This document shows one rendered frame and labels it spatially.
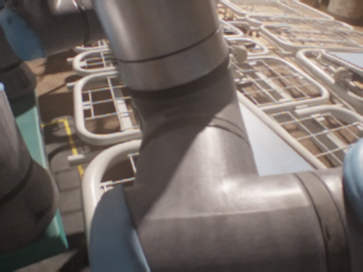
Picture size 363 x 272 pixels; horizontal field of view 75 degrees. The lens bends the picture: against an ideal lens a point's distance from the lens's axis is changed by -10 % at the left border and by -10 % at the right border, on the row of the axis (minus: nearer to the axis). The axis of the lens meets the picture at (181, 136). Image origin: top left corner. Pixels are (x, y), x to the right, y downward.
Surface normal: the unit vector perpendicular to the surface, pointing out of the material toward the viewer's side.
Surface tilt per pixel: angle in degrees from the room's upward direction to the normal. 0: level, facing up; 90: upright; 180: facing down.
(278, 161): 1
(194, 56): 82
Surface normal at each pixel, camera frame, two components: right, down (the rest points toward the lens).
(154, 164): -0.59, -0.62
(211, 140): 0.17, -0.75
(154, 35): -0.04, 0.65
